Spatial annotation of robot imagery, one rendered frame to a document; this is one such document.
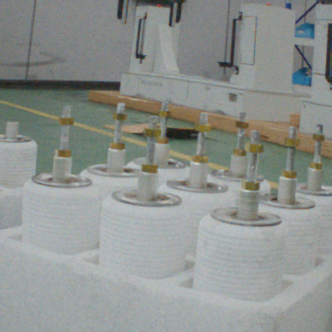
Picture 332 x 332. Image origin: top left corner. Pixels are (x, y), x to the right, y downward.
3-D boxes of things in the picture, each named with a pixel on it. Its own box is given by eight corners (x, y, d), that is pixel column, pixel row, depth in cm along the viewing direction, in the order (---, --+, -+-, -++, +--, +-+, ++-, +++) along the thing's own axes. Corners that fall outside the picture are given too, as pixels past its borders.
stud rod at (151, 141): (142, 185, 82) (148, 115, 81) (151, 186, 82) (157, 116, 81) (143, 187, 81) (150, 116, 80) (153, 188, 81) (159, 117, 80)
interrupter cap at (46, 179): (64, 193, 82) (64, 187, 82) (19, 181, 86) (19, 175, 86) (105, 187, 89) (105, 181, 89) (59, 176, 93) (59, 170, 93)
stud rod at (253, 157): (242, 203, 76) (249, 130, 75) (251, 203, 77) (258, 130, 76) (245, 206, 75) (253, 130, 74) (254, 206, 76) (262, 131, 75)
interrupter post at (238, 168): (238, 177, 104) (240, 154, 104) (249, 181, 102) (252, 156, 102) (225, 178, 103) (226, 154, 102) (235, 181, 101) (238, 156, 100)
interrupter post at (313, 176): (314, 190, 98) (316, 167, 98) (324, 194, 96) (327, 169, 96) (301, 191, 97) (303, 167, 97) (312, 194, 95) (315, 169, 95)
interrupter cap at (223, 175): (241, 174, 108) (241, 169, 107) (274, 183, 101) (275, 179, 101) (198, 175, 103) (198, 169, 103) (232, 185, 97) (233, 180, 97)
